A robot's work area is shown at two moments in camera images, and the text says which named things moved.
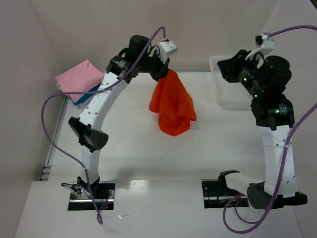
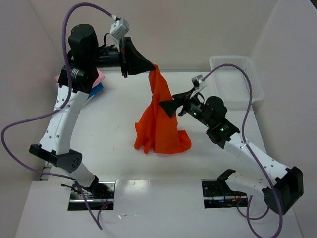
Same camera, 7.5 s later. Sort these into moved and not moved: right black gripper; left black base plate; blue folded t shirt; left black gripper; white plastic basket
Moved: right black gripper; left black gripper
Not moved: left black base plate; blue folded t shirt; white plastic basket
